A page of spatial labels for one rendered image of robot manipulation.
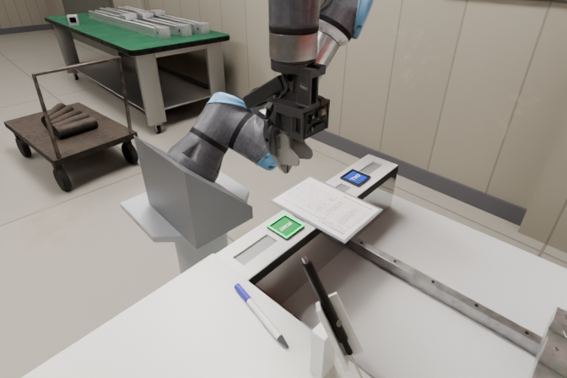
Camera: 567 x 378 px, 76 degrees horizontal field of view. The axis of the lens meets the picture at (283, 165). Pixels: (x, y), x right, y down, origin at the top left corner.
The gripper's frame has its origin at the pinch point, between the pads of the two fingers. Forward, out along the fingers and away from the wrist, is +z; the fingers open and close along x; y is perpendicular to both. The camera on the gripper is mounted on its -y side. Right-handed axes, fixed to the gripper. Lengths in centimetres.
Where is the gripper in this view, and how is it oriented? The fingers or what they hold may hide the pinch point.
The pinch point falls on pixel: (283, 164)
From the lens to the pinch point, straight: 67.7
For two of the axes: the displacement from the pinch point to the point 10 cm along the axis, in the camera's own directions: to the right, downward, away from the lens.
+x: 6.8, -3.7, 6.3
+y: 7.3, 3.4, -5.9
